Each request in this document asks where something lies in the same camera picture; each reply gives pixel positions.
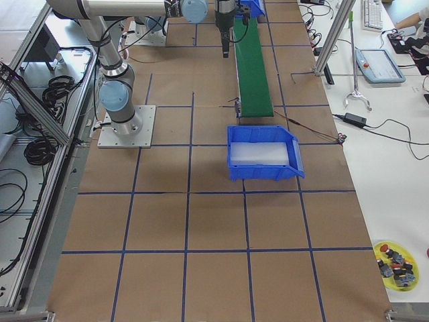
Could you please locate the green conveyor belt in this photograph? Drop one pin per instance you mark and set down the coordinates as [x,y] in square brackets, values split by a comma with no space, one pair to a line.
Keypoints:
[254,96]

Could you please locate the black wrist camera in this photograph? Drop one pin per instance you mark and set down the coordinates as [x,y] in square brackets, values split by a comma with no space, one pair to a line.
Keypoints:
[244,13]

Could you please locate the yellow plate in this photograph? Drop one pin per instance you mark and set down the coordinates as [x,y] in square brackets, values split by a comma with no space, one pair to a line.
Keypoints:
[397,267]

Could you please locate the blue source bin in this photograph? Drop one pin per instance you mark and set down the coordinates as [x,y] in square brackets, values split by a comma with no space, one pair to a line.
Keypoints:
[256,7]

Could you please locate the reacher grabber tool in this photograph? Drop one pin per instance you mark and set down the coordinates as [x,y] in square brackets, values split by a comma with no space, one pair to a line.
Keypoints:
[355,94]

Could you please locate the aluminium frame post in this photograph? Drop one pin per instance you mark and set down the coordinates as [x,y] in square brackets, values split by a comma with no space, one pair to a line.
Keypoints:
[334,32]

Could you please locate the blue destination bin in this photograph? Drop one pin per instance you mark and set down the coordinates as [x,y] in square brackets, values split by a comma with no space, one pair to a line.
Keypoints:
[263,152]

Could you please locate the white keyboard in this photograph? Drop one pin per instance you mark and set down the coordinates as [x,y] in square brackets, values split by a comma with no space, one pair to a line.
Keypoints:
[372,15]

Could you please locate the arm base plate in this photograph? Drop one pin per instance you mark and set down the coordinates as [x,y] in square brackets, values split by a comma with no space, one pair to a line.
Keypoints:
[138,132]
[152,32]

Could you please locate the black power adapter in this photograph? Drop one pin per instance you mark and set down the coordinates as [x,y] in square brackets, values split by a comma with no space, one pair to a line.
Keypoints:
[355,120]

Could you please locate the teach pendant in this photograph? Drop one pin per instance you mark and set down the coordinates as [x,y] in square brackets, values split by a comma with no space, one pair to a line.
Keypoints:
[377,66]

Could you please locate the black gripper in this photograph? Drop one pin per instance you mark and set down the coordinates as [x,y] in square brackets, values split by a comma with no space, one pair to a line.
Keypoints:
[223,17]

